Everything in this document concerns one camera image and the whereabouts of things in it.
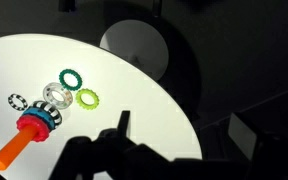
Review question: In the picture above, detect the orange ring holder post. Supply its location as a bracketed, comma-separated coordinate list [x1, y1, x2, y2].
[0, 126, 38, 171]

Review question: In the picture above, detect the small black white striped ring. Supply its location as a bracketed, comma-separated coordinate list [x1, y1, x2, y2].
[7, 93, 29, 111]

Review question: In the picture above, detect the large black white striped ring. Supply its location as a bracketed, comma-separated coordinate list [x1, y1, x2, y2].
[32, 100, 64, 130]

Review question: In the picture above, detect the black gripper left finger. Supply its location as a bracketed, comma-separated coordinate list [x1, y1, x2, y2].
[117, 110, 131, 137]

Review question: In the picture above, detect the lime green toothed ring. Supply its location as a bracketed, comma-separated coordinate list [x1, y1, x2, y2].
[75, 87, 101, 111]

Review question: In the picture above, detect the transparent plastic ring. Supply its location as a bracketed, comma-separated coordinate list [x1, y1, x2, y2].
[42, 81, 74, 110]

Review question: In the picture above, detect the white round table base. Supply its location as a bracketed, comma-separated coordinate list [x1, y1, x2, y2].
[99, 19, 170, 82]

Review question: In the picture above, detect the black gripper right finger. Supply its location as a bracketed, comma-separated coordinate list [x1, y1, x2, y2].
[228, 113, 261, 161]

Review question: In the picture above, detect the blue ring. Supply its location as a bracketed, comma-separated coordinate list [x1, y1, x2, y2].
[22, 107, 56, 131]

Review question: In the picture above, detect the dark green toothed ring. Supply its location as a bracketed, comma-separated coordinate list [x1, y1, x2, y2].
[58, 68, 84, 91]

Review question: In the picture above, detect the red toothed ring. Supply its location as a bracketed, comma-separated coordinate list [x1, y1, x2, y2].
[15, 115, 50, 143]

